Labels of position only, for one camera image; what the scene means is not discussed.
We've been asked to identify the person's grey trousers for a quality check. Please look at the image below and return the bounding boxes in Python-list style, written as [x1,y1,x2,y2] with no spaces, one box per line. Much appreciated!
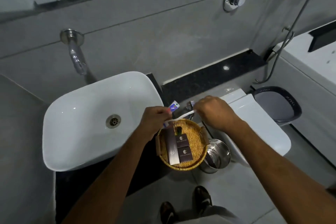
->
[176,205,247,224]

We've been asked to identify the black tray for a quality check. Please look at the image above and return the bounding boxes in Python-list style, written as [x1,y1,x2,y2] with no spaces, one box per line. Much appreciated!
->
[308,21,336,53]

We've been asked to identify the person's left hand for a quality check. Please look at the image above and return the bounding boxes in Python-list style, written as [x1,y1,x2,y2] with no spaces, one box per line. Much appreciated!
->
[138,106,173,141]

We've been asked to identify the white ceramic sink basin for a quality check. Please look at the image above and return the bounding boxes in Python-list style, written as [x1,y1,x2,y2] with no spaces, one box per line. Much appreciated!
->
[42,71,164,172]

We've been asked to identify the person's right forearm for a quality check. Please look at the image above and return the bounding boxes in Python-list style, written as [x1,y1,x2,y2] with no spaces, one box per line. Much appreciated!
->
[222,120,336,224]

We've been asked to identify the person's black shoe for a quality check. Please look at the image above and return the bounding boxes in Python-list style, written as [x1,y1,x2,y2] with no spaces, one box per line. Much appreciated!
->
[160,201,180,224]
[192,185,213,217]

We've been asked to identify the white toilet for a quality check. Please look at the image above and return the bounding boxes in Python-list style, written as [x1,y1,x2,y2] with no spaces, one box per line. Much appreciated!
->
[203,88,292,168]

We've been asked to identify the small dark brown box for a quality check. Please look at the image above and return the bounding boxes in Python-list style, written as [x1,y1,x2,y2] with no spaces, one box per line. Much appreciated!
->
[175,134,190,148]
[177,147,194,162]

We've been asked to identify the person's right black shoe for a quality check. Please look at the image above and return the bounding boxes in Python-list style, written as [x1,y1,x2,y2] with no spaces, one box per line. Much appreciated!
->
[192,185,213,217]

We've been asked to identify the black granite countertop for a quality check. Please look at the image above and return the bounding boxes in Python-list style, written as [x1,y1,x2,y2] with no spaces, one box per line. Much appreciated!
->
[55,73,200,224]

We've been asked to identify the chrome shower hose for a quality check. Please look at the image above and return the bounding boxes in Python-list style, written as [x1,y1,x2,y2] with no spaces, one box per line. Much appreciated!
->
[255,0,328,84]

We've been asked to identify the long brown box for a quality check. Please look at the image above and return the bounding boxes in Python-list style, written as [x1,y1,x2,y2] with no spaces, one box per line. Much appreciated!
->
[164,126,180,166]

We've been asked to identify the person's right hand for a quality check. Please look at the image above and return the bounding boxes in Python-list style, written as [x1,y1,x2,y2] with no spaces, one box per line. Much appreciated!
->
[193,96,238,133]

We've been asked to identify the chrome wall faucet spout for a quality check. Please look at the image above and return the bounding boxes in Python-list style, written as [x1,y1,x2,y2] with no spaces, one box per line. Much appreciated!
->
[60,29,88,76]

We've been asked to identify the black granite ledge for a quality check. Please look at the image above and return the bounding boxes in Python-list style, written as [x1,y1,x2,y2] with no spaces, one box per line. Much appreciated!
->
[161,50,268,104]

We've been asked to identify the white bathtub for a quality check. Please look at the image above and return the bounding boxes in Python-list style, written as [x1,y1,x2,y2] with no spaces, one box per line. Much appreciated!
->
[272,20,336,166]

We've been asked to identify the stainless steel cup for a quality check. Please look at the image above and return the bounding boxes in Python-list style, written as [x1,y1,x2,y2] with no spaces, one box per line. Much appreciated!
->
[199,139,231,174]

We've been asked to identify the grey bin with black rim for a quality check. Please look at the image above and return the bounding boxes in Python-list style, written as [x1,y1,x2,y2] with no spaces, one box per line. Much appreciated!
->
[249,86,302,127]

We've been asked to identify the person's left forearm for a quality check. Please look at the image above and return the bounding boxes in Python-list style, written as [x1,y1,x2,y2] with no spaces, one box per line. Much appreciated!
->
[62,133,154,224]

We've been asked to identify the white toothbrush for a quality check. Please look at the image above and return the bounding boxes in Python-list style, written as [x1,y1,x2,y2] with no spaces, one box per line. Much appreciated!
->
[162,110,197,129]

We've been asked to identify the chrome sink drain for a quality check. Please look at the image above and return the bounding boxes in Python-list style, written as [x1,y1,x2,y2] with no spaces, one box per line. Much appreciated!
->
[106,114,122,129]

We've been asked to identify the round wicker basket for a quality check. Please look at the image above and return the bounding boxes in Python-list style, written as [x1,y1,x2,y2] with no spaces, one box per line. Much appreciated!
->
[155,118,209,171]

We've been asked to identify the person's left black shoe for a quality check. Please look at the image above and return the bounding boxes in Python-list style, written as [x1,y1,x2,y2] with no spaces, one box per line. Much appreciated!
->
[160,201,180,224]

